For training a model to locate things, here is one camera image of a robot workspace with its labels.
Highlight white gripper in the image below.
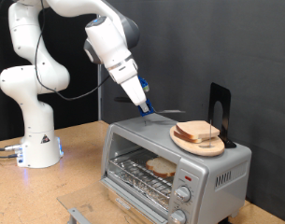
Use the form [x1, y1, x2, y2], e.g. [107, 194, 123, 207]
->
[107, 59, 150, 114]

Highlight metal spatula with blue block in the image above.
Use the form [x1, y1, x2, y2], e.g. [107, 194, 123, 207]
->
[113, 96, 187, 118]

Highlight white bread slice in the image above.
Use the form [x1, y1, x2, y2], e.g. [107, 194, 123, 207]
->
[175, 120, 221, 140]
[173, 130, 207, 145]
[145, 156, 178, 179]

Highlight glass oven door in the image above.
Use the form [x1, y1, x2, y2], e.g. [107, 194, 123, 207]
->
[56, 176, 169, 224]

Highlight silver oven knob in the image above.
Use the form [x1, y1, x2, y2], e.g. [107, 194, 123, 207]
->
[174, 185, 192, 203]
[169, 209, 188, 224]

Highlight silver toaster oven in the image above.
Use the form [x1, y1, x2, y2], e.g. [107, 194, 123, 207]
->
[99, 112, 252, 224]

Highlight metal oven rack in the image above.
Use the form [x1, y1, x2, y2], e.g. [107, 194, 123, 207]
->
[107, 148, 178, 209]

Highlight vertical metal pole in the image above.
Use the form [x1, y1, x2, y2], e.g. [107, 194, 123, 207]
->
[96, 63, 103, 121]

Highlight round wooden board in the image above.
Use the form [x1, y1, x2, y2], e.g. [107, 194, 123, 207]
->
[169, 125, 226, 158]

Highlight black metal bookend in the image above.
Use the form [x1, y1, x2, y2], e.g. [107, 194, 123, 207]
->
[207, 82, 237, 149]

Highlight thin metal pin on board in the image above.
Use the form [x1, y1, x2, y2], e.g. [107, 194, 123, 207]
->
[208, 119, 213, 147]

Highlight wooden crate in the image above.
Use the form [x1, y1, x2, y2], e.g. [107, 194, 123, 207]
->
[107, 188, 160, 224]

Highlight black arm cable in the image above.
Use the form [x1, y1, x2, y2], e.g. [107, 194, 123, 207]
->
[34, 0, 111, 102]

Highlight grey base cable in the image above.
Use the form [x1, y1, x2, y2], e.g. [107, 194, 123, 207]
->
[0, 153, 20, 160]
[0, 144, 23, 152]

